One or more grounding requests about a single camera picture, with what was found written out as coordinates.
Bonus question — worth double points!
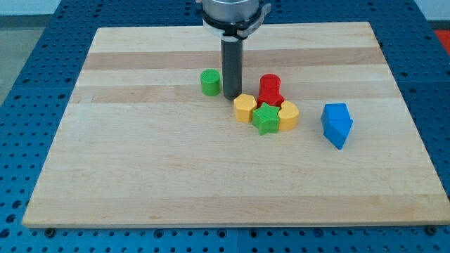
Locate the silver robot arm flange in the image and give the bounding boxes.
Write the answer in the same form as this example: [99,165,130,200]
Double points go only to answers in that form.
[202,0,271,42]

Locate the red star block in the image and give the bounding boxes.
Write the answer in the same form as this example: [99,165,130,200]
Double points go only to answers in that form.
[257,93,285,108]

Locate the wooden board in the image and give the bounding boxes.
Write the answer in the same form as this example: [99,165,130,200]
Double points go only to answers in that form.
[22,22,449,228]

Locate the red cylinder block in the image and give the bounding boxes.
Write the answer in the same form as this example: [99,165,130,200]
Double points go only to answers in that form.
[259,73,281,96]

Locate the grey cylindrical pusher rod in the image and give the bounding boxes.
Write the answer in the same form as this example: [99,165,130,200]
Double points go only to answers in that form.
[221,40,243,100]

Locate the yellow heart block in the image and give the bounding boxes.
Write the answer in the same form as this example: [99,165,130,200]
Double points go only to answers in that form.
[278,100,300,131]

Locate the green star block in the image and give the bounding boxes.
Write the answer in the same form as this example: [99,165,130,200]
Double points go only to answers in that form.
[252,102,280,135]

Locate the yellow hexagon block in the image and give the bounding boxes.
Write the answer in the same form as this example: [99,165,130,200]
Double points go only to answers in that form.
[233,93,257,123]

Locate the blue pentagon block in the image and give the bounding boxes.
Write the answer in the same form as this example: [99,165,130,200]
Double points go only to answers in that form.
[321,103,353,150]

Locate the green cylinder block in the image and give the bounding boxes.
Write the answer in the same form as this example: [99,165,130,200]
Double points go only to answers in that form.
[200,69,221,96]

